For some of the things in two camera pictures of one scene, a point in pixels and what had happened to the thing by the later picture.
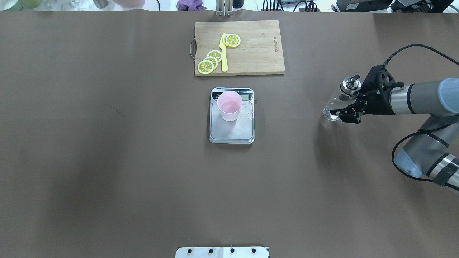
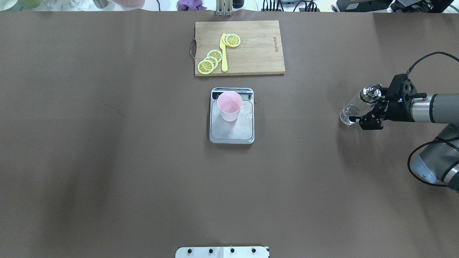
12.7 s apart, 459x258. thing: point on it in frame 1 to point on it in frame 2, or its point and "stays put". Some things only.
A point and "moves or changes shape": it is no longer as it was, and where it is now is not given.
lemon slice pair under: (223, 39) stays put
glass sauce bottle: (350, 88) moves or changes shape
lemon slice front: (205, 67) stays put
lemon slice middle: (213, 61) stays put
